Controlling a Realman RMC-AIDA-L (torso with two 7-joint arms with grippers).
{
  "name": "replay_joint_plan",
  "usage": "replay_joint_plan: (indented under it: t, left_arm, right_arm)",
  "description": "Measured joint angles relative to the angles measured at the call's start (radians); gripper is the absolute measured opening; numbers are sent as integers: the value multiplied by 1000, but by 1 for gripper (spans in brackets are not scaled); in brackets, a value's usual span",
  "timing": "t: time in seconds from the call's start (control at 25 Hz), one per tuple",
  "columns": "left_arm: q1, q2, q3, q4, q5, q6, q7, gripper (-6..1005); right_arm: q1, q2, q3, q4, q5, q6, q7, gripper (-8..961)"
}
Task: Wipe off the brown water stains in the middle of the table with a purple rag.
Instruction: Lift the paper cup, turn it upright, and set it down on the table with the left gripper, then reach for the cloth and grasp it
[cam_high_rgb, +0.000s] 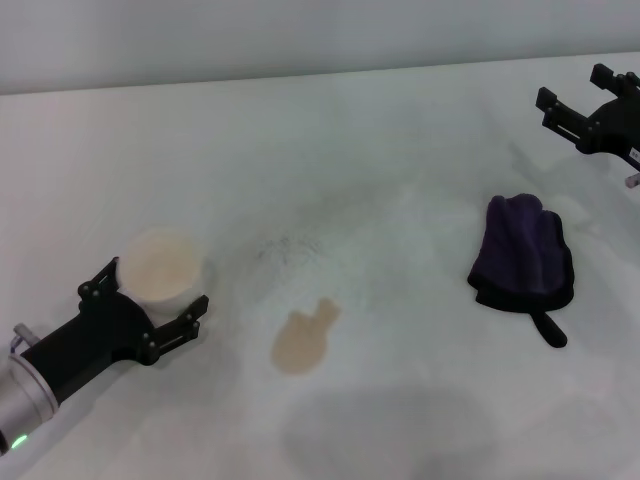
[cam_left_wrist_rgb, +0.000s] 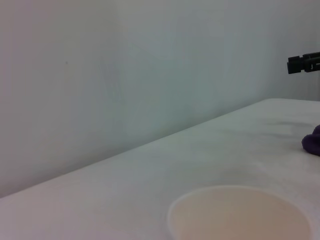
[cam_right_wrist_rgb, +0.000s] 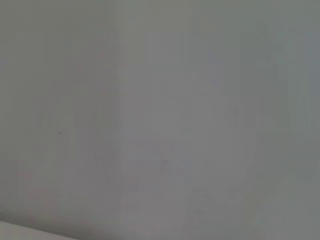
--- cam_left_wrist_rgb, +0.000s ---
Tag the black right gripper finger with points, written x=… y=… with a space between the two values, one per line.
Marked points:
x=312 y=54
x=297 y=65

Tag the purple rag with black trim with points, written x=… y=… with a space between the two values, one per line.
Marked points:
x=312 y=143

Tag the white paper cup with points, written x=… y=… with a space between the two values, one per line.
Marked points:
x=240 y=215

